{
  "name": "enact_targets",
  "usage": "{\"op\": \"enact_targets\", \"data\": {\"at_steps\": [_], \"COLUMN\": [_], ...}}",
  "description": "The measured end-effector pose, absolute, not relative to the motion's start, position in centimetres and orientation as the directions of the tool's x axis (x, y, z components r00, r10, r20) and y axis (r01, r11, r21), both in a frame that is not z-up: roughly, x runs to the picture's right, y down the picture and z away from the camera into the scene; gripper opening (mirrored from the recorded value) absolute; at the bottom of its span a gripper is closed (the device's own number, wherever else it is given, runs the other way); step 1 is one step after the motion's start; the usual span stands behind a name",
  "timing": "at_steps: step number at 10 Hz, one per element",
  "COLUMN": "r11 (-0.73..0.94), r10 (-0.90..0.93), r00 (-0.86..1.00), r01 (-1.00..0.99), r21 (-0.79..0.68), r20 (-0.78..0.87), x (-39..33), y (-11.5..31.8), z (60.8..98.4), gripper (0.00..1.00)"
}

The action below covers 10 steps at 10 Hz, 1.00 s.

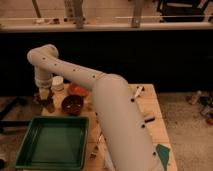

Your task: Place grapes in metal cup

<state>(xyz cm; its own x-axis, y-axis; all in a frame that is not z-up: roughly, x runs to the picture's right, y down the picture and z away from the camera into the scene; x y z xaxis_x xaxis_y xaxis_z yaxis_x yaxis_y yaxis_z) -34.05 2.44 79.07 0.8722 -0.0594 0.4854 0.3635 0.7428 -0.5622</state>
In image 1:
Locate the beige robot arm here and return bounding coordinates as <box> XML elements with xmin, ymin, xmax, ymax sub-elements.
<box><xmin>27</xmin><ymin>44</ymin><xmax>165</xmax><ymax>171</ymax></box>

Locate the white cylindrical cup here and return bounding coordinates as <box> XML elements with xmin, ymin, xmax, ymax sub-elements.
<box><xmin>51</xmin><ymin>76</ymin><xmax>64</xmax><ymax>91</ymax></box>

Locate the dark brown bowl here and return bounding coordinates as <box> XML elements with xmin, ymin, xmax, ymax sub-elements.
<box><xmin>61</xmin><ymin>95</ymin><xmax>84</xmax><ymax>115</ymax></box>

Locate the orange bowl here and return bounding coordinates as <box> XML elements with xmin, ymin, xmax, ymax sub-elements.
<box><xmin>67</xmin><ymin>83</ymin><xmax>88</xmax><ymax>97</ymax></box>

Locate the green plastic tray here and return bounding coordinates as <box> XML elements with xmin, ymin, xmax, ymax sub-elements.
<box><xmin>15</xmin><ymin>116</ymin><xmax>89</xmax><ymax>171</ymax></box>

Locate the small brush tool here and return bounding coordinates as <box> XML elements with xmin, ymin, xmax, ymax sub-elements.
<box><xmin>90</xmin><ymin>133</ymin><xmax>102</xmax><ymax>159</ymax></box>

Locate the white marker pen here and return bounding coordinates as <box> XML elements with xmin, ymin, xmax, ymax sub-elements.
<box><xmin>134</xmin><ymin>86</ymin><xmax>143</xmax><ymax>98</ymax></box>

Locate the wooden table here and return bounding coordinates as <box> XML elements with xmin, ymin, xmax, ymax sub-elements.
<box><xmin>21</xmin><ymin>83</ymin><xmax>178</xmax><ymax>171</ymax></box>

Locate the black marker pen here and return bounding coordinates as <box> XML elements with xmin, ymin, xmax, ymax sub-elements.
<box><xmin>144</xmin><ymin>116</ymin><xmax>155</xmax><ymax>123</ymax></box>

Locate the teal cloth piece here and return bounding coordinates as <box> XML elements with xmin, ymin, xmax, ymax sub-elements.
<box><xmin>156</xmin><ymin>144</ymin><xmax>170</xmax><ymax>170</ymax></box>

